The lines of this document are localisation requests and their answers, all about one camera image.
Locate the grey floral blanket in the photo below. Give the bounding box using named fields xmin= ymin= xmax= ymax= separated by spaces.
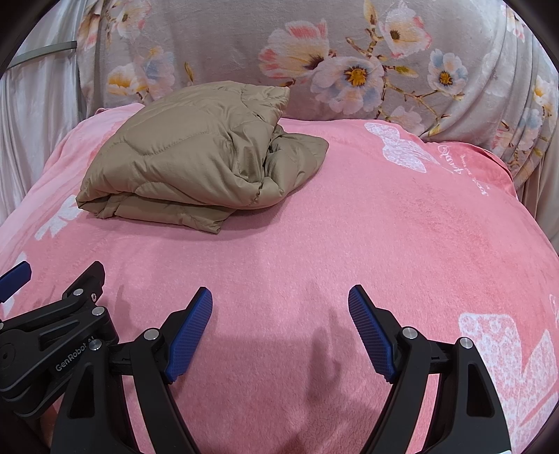
xmin=76 ymin=0 xmax=559 ymax=193

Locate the pink printed blanket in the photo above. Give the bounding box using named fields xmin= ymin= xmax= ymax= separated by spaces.
xmin=0 ymin=105 xmax=559 ymax=454

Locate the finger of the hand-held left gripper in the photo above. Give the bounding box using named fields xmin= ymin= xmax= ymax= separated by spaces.
xmin=0 ymin=261 xmax=32 ymax=305
xmin=60 ymin=261 xmax=107 ymax=308

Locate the grey metal bar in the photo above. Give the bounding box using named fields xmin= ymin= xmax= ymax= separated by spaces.
xmin=9 ymin=41 xmax=78 ymax=69

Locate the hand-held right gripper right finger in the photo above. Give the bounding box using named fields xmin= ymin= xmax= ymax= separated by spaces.
xmin=348 ymin=285 xmax=511 ymax=454

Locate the white curtain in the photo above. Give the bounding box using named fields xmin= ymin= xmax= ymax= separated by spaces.
xmin=0 ymin=0 xmax=88 ymax=223

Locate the khaki quilted jacket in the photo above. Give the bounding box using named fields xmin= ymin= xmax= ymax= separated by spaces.
xmin=75 ymin=81 xmax=329 ymax=235

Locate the beige cloth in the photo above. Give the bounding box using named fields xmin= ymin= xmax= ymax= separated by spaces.
xmin=511 ymin=148 xmax=559 ymax=247

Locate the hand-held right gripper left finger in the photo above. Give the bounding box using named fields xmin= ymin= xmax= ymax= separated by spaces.
xmin=51 ymin=287 xmax=214 ymax=454

